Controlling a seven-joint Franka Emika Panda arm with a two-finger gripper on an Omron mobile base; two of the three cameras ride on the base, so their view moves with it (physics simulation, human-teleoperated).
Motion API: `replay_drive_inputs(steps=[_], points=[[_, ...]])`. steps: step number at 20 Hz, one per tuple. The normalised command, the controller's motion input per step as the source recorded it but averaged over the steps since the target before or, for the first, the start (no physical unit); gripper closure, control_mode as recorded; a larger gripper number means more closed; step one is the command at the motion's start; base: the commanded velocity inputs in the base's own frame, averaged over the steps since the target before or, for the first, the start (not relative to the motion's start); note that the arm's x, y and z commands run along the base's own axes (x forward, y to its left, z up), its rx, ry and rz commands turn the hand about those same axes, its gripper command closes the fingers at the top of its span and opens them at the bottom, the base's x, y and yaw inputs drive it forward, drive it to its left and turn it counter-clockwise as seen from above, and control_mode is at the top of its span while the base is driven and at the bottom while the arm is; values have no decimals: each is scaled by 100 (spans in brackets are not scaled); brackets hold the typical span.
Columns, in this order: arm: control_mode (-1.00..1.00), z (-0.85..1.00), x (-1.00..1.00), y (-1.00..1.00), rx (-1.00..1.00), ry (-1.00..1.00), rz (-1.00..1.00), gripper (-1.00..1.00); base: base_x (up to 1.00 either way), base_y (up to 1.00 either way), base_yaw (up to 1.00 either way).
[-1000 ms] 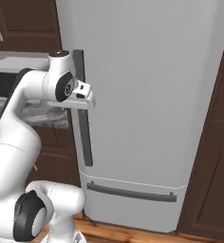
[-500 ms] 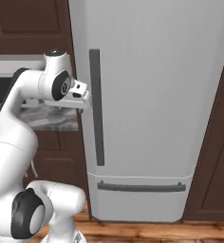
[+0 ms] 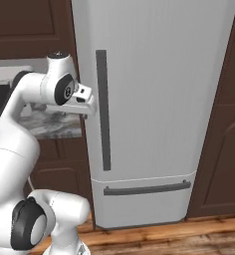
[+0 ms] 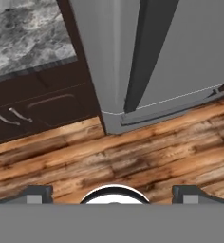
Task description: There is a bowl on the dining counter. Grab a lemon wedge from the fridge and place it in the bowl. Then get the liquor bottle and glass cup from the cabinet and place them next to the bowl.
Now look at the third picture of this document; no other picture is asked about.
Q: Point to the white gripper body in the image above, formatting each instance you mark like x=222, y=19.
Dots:
x=77, y=107

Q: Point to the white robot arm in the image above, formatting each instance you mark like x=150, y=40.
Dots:
x=13, y=156

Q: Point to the dark brown base cabinet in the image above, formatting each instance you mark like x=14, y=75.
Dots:
x=61, y=166

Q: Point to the white fridge door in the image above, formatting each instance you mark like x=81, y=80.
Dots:
x=156, y=86

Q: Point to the white fridge freezer drawer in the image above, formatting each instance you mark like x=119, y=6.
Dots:
x=142, y=202

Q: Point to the dark brown tall cabinet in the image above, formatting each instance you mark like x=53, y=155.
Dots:
x=222, y=132

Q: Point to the dark brown wall cabinet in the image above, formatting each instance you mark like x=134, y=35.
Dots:
x=30, y=28

